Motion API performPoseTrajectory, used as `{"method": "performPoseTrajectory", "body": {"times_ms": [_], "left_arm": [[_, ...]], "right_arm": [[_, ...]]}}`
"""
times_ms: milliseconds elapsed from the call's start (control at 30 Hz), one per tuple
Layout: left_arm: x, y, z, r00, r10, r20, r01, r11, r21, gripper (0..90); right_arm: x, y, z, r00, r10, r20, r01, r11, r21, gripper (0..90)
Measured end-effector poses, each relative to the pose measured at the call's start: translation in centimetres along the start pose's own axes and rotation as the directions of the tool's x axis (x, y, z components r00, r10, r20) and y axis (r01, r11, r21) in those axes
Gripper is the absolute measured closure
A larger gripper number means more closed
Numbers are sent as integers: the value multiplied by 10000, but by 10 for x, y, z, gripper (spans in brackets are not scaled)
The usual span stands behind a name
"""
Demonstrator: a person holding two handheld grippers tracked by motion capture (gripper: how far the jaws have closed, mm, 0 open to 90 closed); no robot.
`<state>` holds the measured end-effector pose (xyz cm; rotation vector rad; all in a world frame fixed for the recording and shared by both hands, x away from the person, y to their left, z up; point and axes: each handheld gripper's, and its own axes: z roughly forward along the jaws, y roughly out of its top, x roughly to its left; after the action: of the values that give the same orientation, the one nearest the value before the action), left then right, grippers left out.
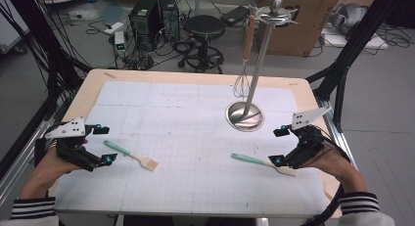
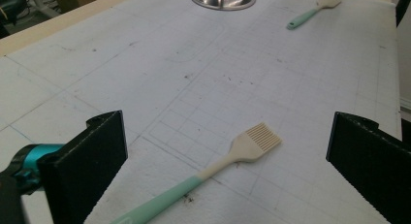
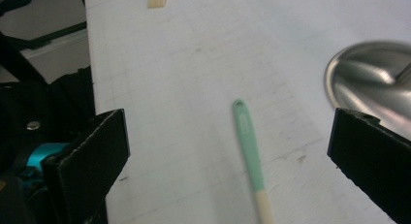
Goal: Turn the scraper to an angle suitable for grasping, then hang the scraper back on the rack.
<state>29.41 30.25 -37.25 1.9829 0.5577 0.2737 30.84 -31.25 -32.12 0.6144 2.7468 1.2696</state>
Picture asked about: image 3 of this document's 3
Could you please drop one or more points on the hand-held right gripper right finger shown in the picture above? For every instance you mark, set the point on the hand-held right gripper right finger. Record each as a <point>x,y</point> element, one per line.
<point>374,162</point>

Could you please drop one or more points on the white grid mat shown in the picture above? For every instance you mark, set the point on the white grid mat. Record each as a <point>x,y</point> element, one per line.
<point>194,88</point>

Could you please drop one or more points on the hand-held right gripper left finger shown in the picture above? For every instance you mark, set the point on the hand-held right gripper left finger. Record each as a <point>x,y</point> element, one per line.
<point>87,166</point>

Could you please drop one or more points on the black metal bar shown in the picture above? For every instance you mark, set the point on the black metal bar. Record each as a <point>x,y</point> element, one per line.
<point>48,37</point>

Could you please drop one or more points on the steel utensil rack stand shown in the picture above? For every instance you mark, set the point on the steel utensil rack stand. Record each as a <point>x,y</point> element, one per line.
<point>362,75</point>

